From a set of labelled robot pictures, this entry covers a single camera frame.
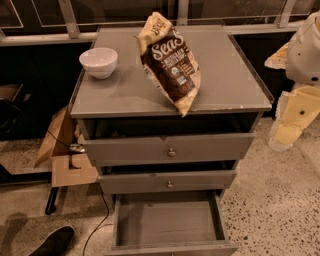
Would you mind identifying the grey middle drawer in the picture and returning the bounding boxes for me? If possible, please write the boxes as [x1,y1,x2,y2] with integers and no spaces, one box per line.
[98,170,236,194]

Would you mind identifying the brown chip bag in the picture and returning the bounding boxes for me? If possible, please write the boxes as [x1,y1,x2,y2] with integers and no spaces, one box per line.
[136,12,201,116]

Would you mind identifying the grey bottom drawer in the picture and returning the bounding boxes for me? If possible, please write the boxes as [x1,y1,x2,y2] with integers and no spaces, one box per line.
[108,191,237,256]

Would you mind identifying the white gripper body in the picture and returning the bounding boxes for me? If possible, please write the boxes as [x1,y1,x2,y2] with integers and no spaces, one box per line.
[269,83,320,152]

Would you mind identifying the grey top drawer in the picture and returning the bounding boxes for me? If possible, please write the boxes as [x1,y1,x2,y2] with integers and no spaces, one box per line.
[84,133,254,166]

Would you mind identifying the grey drawer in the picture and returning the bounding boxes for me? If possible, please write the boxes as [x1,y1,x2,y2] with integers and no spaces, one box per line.
[98,170,236,194]
[84,133,254,166]
[108,191,237,256]

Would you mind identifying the brown cardboard box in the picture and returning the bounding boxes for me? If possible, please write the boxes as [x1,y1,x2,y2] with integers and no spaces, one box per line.
[34,107,98,187]

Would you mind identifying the black metal leg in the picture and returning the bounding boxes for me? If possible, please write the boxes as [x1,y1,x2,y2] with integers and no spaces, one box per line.
[45,187,59,215]

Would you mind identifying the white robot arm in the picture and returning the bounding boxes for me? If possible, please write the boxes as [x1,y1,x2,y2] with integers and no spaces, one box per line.
[264,11,320,151]

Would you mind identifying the white ceramic bowl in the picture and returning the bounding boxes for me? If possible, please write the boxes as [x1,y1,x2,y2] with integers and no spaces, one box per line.
[79,47,118,79]

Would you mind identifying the white window railing frame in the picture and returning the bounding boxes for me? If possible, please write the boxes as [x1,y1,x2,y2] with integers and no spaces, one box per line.
[0,0,320,47]

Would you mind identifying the grey drawer cabinet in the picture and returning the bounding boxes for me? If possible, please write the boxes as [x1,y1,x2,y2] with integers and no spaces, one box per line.
[71,26,273,194]

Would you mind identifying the black shoe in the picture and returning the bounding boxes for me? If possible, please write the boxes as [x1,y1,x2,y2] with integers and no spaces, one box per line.
[28,226,74,256]

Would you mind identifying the black cable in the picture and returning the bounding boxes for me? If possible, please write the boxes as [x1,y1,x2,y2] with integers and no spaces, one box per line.
[81,186,111,256]

